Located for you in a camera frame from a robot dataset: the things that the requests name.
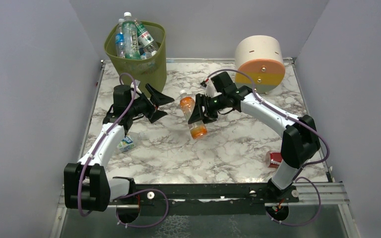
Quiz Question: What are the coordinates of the orange juice bottle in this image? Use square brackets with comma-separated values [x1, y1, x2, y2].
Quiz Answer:
[179, 90, 208, 140]

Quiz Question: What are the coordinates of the dark green label bottle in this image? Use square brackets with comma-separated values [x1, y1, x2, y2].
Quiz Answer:
[117, 132, 142, 152]

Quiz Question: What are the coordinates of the green tinted bottle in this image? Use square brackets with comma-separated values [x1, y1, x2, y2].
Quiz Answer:
[122, 12, 140, 60]

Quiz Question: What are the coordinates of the green white label bottle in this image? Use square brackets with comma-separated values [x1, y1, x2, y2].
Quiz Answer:
[134, 19, 159, 54]

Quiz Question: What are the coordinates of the blue label clear bottle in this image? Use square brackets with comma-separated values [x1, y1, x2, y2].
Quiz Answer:
[115, 18, 125, 58]

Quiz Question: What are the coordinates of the red gold drink can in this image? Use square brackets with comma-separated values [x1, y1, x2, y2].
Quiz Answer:
[265, 151, 283, 169]

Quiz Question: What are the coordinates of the blue white label bottle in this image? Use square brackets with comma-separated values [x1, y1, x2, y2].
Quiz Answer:
[140, 51, 157, 60]

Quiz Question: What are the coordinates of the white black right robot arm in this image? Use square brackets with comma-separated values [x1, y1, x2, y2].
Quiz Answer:
[188, 69, 320, 198]

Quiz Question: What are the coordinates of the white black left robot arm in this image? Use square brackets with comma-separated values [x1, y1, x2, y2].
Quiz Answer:
[63, 84, 174, 212]

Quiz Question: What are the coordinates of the green mesh waste bin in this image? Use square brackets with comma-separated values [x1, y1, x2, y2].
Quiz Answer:
[104, 21, 167, 97]

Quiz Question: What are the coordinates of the cream cylindrical drum container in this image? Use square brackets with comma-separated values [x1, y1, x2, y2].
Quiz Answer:
[234, 35, 286, 94]

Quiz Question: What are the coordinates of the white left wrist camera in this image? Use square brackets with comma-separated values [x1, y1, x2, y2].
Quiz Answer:
[130, 80, 142, 95]

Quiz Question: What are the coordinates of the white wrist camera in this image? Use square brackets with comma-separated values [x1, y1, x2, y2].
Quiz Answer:
[130, 80, 142, 95]
[200, 80, 216, 97]

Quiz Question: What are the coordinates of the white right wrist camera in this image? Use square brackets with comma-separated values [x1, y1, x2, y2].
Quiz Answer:
[200, 80, 216, 97]

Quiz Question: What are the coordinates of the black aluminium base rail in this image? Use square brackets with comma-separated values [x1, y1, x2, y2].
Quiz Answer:
[58, 182, 350, 218]

